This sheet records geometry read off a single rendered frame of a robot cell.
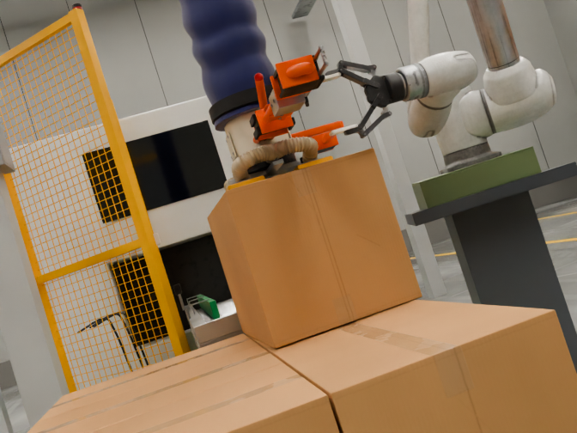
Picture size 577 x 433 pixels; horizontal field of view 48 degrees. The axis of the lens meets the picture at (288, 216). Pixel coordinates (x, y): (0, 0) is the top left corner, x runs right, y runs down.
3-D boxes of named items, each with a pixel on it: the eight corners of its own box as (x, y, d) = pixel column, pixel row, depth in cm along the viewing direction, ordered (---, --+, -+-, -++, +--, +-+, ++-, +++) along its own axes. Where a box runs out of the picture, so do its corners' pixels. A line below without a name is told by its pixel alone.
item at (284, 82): (276, 100, 131) (269, 77, 132) (311, 91, 133) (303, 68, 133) (282, 88, 123) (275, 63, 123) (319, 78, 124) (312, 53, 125)
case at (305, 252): (243, 332, 215) (206, 217, 217) (353, 295, 224) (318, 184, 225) (275, 349, 156) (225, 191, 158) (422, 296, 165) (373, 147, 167)
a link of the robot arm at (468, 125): (444, 156, 231) (425, 97, 231) (495, 139, 224) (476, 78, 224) (439, 157, 215) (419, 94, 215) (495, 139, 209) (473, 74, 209)
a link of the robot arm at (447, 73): (434, 81, 161) (423, 115, 172) (488, 65, 164) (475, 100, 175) (415, 51, 166) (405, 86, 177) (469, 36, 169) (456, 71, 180)
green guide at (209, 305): (189, 310, 448) (185, 297, 448) (203, 305, 450) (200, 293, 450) (198, 326, 291) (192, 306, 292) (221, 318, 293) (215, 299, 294)
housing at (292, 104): (272, 118, 144) (266, 98, 144) (301, 110, 145) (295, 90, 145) (277, 109, 137) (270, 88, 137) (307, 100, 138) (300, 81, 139)
